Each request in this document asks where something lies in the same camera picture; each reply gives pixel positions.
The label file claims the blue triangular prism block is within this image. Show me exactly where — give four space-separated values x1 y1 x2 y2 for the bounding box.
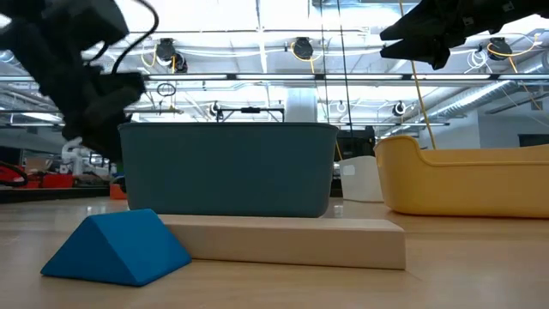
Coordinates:
40 209 193 288

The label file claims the teal plastic bin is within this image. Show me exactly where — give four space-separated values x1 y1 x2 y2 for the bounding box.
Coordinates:
118 122 340 219

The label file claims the white plastic bin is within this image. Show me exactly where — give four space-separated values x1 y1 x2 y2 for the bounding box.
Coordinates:
338 154 384 203

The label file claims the red storage box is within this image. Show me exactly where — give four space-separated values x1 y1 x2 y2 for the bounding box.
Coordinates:
40 173 76 190

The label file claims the black hanging cable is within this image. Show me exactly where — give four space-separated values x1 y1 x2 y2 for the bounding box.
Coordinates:
318 0 329 126
335 0 351 126

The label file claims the ceiling light rail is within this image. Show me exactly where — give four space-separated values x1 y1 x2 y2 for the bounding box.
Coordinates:
128 72 549 82

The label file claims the white machine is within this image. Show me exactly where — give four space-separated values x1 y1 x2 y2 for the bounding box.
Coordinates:
59 136 94 177

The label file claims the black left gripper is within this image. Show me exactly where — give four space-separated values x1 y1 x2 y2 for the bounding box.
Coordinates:
62 70 147 163

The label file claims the silver ventilation duct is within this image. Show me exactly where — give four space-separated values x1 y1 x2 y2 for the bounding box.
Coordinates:
422 62 549 125

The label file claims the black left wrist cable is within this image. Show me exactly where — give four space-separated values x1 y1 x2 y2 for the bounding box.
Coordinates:
96 0 160 76

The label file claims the long natural wood plank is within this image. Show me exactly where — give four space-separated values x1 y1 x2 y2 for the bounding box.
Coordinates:
158 214 407 271

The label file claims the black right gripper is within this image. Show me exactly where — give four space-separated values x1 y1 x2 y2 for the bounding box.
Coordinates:
379 0 549 70

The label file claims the black distant frame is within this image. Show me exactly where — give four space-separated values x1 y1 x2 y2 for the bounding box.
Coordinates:
215 106 287 124

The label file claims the yellow hanging cable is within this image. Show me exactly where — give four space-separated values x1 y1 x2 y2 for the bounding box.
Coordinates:
398 0 437 150

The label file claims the black metal frame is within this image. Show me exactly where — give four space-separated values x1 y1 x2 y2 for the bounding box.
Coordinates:
0 187 112 204

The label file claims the yellow plastic bin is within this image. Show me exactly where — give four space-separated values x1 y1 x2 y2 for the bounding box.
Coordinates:
373 135 549 219

